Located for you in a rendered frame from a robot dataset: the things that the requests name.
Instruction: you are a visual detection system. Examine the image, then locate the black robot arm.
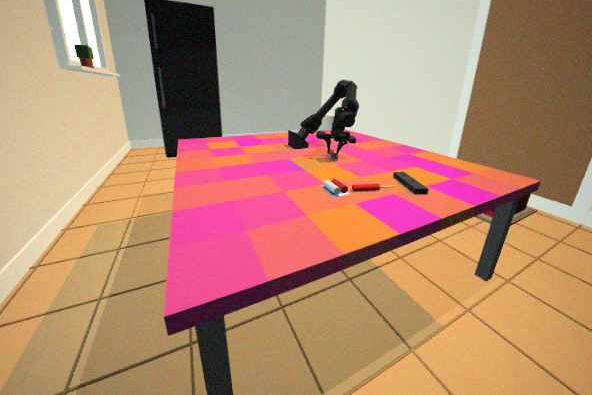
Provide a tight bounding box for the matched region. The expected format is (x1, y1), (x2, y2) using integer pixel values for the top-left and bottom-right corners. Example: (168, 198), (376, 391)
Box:
(297, 79), (359, 142)

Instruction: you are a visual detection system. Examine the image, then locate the red-handled screwdriver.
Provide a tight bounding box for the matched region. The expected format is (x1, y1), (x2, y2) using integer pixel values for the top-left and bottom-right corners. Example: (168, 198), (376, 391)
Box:
(352, 184), (395, 192)

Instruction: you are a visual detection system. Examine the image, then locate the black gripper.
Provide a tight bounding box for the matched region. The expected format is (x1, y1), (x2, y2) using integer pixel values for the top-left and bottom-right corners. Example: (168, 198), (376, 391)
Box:
(316, 122), (357, 154)

